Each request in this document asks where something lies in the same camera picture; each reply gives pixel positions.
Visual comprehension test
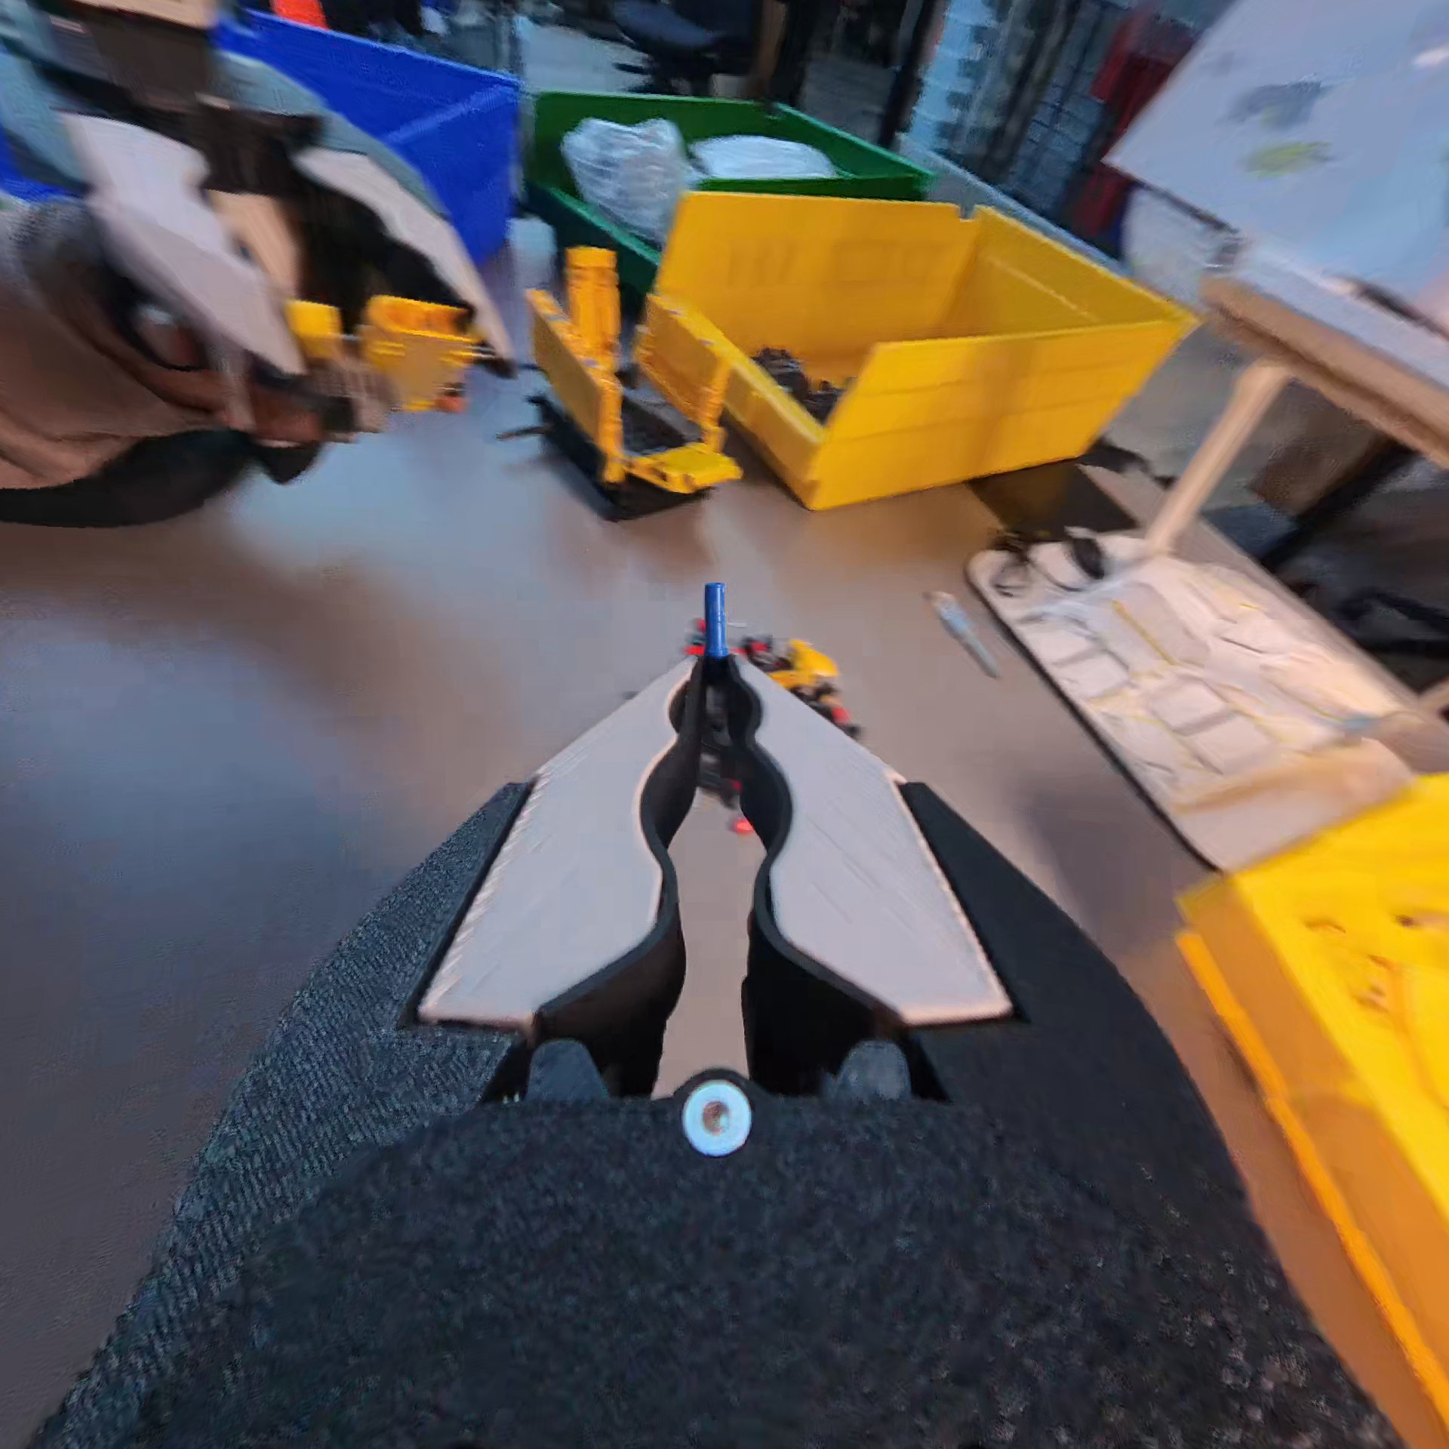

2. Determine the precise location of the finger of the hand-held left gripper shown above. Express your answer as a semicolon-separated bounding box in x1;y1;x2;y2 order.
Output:
63;108;309;376
293;148;518;374

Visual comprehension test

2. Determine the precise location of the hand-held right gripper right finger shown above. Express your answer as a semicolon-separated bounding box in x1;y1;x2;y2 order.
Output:
723;662;1013;1099

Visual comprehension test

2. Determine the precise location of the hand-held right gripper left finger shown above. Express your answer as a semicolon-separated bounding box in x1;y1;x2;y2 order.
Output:
415;658;709;1099

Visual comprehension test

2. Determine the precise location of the yellow gear block assembly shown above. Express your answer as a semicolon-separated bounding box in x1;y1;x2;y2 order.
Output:
284;294;502;438

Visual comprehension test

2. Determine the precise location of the yellow storage bin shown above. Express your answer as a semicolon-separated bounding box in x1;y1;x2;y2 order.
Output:
640;191;1197;513
1177;777;1449;1449

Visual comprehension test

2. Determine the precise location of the person's left forearm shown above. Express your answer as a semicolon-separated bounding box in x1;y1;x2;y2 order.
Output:
0;194;260;489

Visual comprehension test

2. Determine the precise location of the grey desk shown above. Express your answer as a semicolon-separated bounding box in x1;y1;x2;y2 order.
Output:
0;217;1449;1449

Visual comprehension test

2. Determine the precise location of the blue storage bin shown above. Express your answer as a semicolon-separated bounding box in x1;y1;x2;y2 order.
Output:
0;13;521;266

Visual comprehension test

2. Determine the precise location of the green storage bin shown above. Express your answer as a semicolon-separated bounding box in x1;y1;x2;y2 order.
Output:
521;90;937;303

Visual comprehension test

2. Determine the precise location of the yellow black robot model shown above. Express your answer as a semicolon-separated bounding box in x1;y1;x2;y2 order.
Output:
498;247;744;520

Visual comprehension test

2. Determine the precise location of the crumpled clear plastic bag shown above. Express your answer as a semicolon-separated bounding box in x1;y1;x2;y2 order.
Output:
560;117;699;243

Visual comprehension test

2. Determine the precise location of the pile of small building pieces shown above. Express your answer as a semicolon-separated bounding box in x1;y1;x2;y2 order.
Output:
678;628;862;839

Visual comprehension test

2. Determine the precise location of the black office chair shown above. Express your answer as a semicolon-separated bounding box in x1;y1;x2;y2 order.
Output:
612;0;771;95

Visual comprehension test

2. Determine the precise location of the bubble wrap bag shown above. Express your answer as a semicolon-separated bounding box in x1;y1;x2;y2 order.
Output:
690;136;841;182

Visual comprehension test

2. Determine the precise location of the white stand base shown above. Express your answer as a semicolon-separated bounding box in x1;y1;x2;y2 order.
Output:
993;555;1417;818

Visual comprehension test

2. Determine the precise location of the pile of dark pieces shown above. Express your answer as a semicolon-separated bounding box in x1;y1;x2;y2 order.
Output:
748;344;849;426

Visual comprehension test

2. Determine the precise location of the dark flat plate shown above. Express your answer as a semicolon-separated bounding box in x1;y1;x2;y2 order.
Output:
972;447;1146;542

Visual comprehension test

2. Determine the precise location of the instruction booklet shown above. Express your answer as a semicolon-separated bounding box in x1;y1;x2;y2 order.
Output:
1112;0;1449;328

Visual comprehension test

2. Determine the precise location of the clear handle screwdriver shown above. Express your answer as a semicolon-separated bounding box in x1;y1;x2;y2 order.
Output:
928;593;1004;679

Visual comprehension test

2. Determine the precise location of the black usb cable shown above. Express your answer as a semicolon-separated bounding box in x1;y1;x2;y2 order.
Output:
984;524;1112;601

